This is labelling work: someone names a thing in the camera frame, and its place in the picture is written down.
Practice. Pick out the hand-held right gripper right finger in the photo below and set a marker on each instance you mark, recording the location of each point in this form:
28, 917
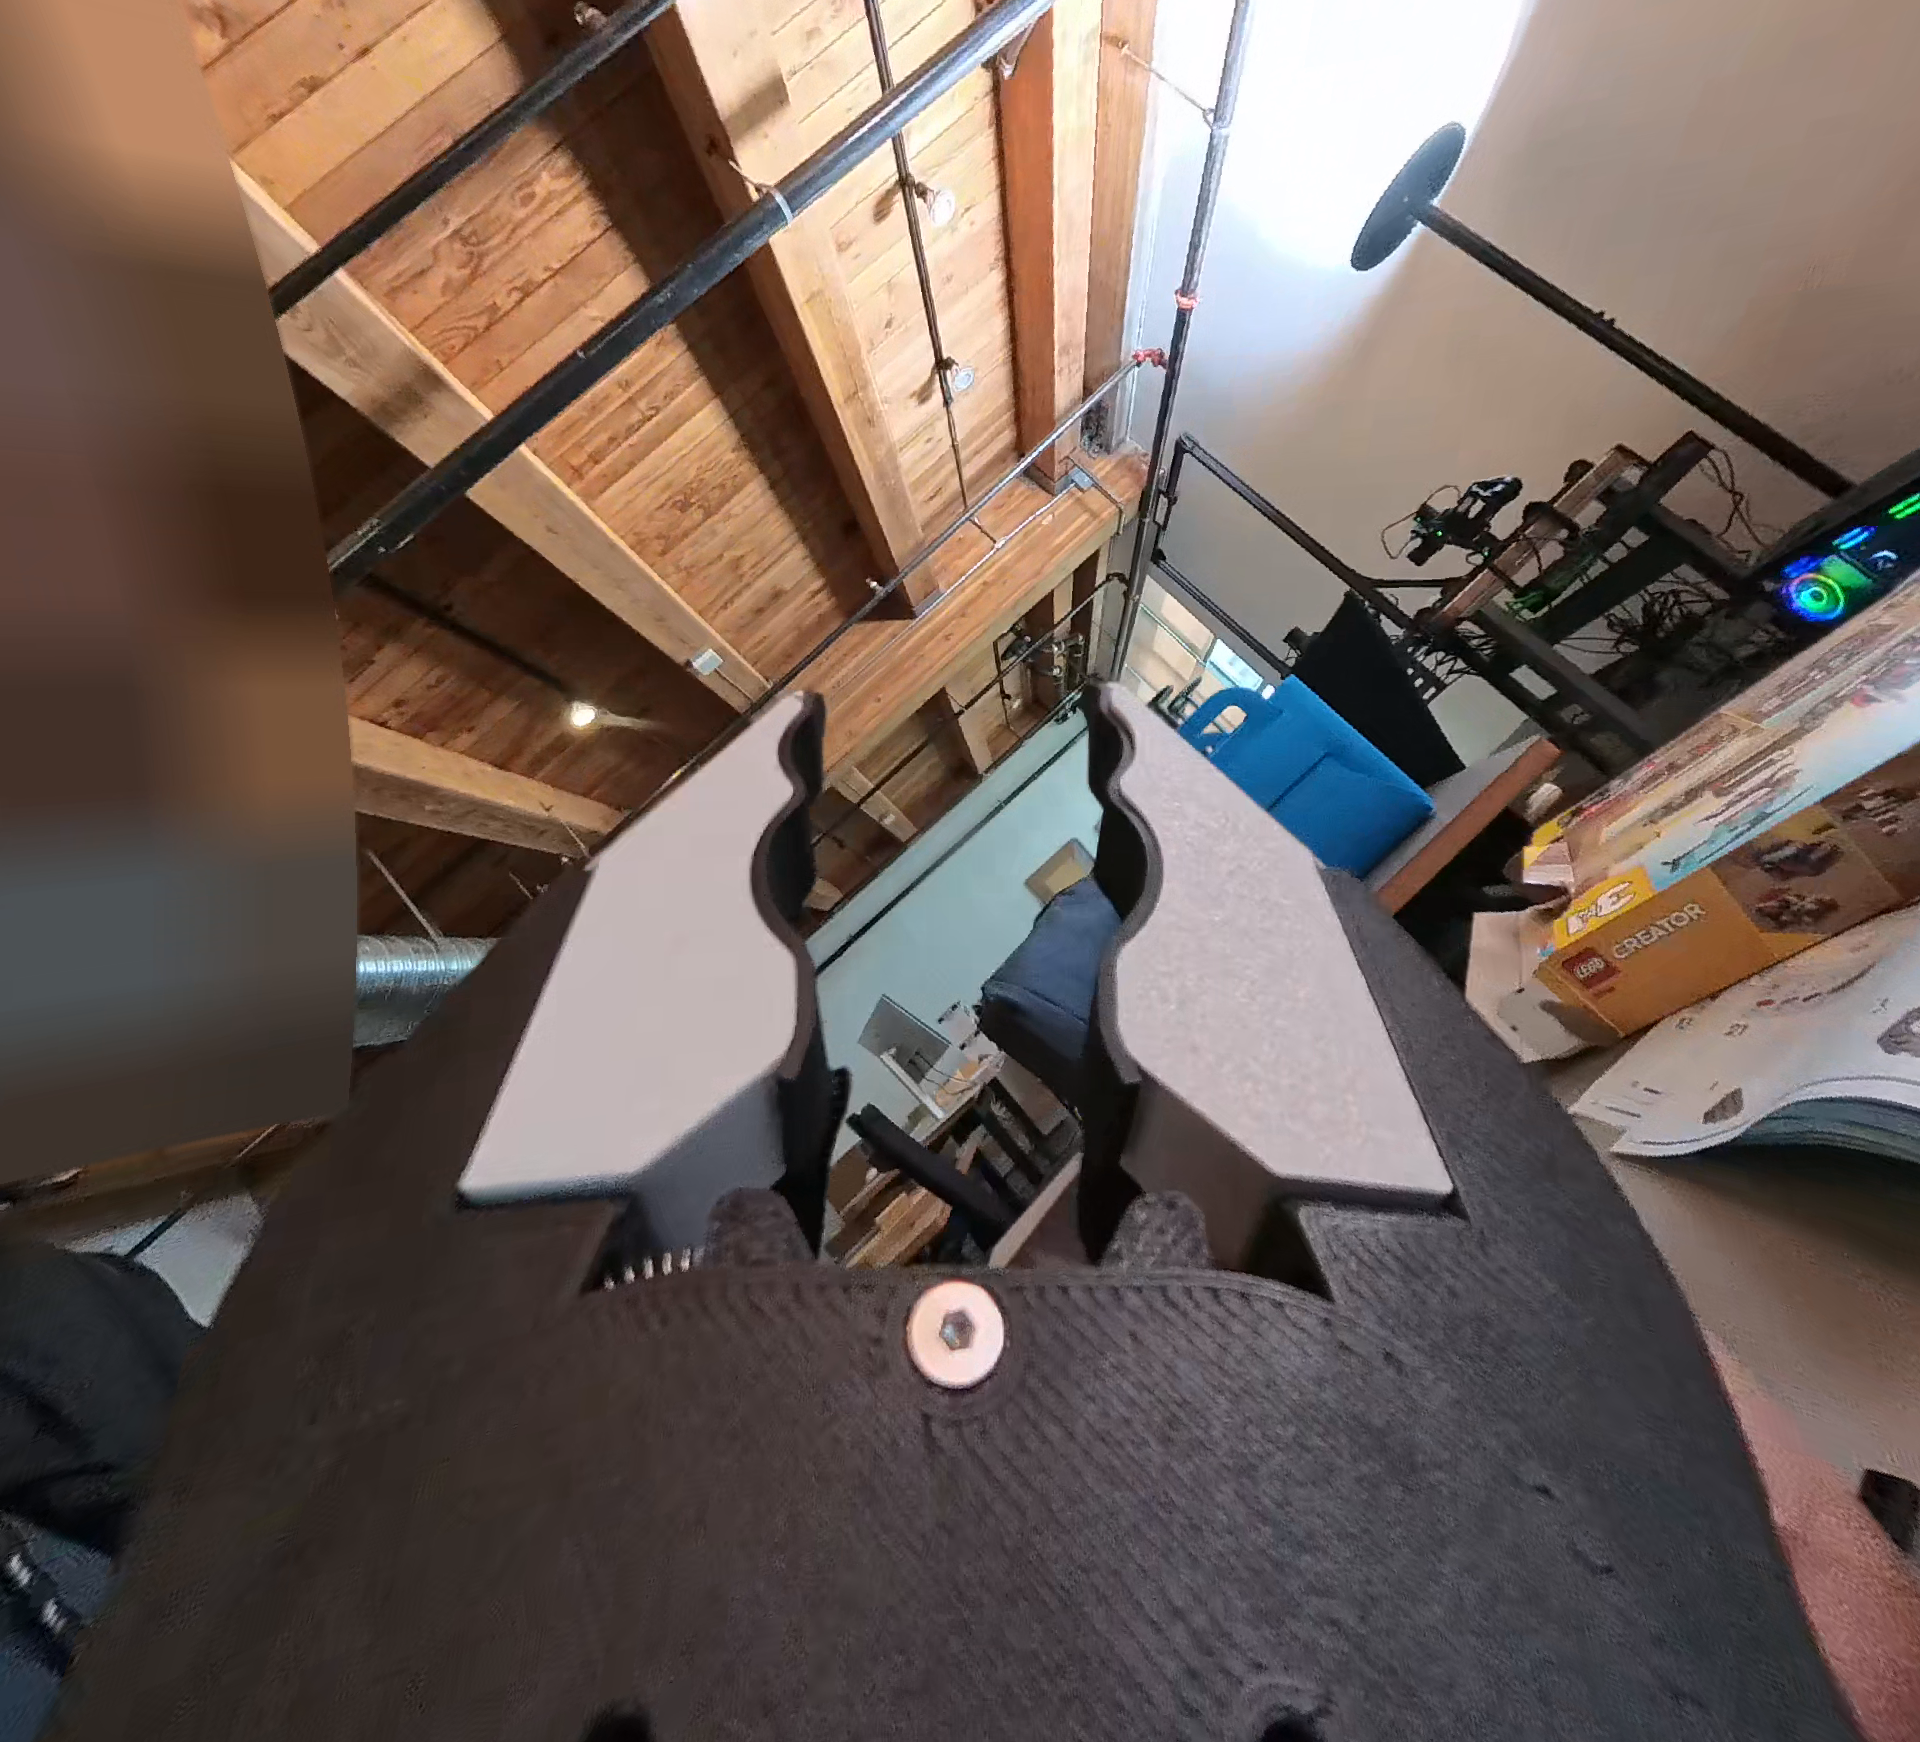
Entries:
1274, 1022

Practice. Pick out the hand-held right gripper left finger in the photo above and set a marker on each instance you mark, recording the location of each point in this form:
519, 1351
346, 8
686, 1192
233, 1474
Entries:
644, 1022

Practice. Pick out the dark blue backpack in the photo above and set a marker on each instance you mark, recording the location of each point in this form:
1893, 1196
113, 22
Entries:
1051, 976

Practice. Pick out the blue felt bag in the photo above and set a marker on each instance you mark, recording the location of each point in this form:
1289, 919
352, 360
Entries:
1321, 783

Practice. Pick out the white computer monitor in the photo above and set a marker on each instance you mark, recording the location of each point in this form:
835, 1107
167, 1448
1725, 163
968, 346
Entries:
901, 1036

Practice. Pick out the grey table wooden edge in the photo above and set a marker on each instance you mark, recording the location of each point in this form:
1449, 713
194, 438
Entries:
1479, 797

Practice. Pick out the black office chair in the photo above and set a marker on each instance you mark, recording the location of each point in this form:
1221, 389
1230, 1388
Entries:
931, 1156

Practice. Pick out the black fabric chair back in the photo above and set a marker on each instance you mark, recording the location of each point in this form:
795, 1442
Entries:
1372, 693

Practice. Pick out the printed cardboard toy box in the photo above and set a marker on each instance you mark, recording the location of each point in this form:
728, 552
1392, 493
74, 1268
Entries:
1725, 903

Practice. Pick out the open instruction booklet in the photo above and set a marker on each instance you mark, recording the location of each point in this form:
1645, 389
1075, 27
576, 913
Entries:
1784, 1052

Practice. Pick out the black equipment workbench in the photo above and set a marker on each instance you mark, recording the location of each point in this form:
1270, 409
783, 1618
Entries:
1612, 483

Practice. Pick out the person's dark jacket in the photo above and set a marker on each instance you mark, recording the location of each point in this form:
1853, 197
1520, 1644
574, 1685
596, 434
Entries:
74, 1442

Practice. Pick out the computer with coloured lights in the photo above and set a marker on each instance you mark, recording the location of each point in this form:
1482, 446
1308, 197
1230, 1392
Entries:
1831, 572

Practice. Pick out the black ceiling pipe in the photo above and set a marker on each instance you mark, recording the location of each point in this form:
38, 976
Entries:
570, 75
720, 251

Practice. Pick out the thin metal pole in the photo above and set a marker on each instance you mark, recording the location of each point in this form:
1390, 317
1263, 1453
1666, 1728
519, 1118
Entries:
1203, 197

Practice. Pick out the black round base stand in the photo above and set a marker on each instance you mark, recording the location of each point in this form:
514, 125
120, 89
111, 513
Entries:
1410, 194

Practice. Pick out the silver air duct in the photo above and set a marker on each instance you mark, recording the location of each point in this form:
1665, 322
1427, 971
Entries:
420, 993

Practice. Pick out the black camera rig green lights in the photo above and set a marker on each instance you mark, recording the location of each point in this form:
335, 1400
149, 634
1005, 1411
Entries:
1463, 521

